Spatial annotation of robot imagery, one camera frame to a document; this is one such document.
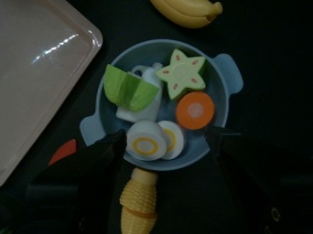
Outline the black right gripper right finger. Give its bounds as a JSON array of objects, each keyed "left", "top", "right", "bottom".
[{"left": 205, "top": 124, "right": 313, "bottom": 234}]

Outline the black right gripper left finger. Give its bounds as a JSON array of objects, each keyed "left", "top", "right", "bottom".
[{"left": 0, "top": 129, "right": 128, "bottom": 234}]

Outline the yellow toy corn cob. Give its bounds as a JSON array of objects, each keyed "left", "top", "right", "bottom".
[{"left": 119, "top": 166, "right": 159, "bottom": 234}]

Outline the red toy piece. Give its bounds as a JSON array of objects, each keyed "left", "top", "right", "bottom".
[{"left": 48, "top": 138, "right": 79, "bottom": 167}]

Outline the toy egg half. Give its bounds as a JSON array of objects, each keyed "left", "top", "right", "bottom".
[
  {"left": 156, "top": 120, "right": 186, "bottom": 161},
  {"left": 124, "top": 119, "right": 168, "bottom": 162}
]

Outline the white toy milk jug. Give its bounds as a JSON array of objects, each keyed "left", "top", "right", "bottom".
[{"left": 115, "top": 62, "right": 164, "bottom": 124}]

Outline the orange toy carrot slice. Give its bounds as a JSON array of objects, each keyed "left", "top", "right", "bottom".
[{"left": 175, "top": 90, "right": 217, "bottom": 131}]

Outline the green toy leaf vegetable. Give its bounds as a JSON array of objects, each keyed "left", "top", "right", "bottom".
[{"left": 103, "top": 63, "right": 162, "bottom": 112}]

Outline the pink plastic tray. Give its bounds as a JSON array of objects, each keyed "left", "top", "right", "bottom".
[{"left": 0, "top": 0, "right": 104, "bottom": 187}]

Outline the blue toy pot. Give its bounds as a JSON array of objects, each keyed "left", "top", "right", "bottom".
[{"left": 78, "top": 38, "right": 245, "bottom": 172}]

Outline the green toy starfruit slice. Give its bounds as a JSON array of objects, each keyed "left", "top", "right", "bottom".
[{"left": 154, "top": 48, "right": 207, "bottom": 101}]

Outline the yellow toy banana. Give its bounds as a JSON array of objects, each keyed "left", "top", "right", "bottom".
[{"left": 150, "top": 0, "right": 225, "bottom": 30}]

